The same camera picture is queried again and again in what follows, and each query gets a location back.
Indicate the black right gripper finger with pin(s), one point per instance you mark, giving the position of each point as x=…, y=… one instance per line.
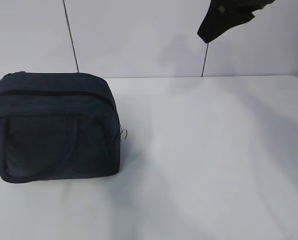
x=223, y=15

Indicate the dark blue fabric lunch bag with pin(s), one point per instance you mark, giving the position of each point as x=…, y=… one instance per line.
x=57, y=126

